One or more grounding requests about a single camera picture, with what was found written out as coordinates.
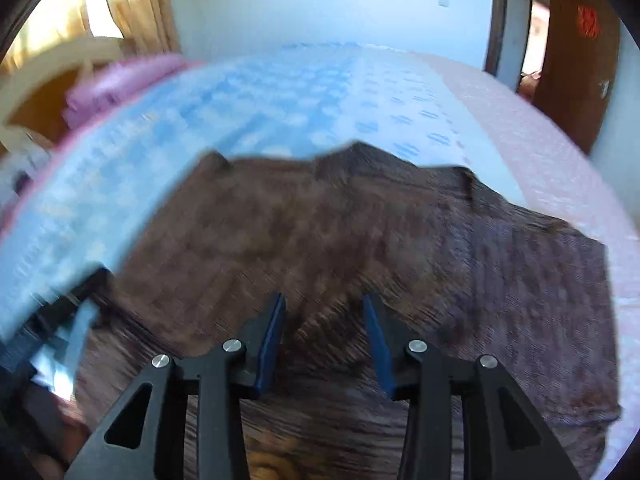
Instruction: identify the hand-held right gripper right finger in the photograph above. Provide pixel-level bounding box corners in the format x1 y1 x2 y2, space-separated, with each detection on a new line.
362 293 583 480

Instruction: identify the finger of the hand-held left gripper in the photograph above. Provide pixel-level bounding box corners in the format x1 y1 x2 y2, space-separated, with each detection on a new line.
27 266 114 343

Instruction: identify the brown wooden door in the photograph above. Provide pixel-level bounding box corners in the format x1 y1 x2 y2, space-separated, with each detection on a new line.
532 0 623 156

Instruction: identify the pink pillow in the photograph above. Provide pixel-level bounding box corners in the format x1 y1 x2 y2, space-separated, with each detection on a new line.
62 54 201 128

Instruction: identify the brown wooden door frame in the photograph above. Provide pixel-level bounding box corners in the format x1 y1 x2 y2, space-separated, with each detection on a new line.
482 0 551 93

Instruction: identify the cream wooden headboard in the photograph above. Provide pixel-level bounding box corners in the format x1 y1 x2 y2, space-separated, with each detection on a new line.
0 35 126 156

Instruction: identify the brown knit sweater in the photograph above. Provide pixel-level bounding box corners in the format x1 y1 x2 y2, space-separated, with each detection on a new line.
70 141 623 480

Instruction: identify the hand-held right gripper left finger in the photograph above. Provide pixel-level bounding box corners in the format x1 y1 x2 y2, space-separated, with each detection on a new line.
64 293 287 480

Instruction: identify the blue patterned bed sheet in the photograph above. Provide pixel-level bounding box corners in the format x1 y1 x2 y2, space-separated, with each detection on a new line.
0 42 526 341

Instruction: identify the yellow curtain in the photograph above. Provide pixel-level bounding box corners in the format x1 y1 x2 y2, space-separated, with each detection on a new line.
5 0 181 61

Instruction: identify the pink polka dot blanket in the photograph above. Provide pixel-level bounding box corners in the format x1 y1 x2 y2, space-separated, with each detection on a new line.
415 52 640 321

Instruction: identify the red paper door decoration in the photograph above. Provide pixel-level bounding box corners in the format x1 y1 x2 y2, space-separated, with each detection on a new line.
576 4 602 38

